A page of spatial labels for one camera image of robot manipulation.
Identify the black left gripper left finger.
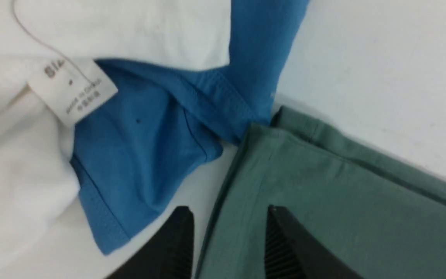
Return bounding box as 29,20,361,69
109,206,195,279

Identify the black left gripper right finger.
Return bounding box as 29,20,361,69
264,205,362,279

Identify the green long-sleeved shirt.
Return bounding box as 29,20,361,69
197,107,446,279

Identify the blue shirt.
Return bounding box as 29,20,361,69
71,0,309,255

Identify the white shirt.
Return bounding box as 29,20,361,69
0,0,231,269

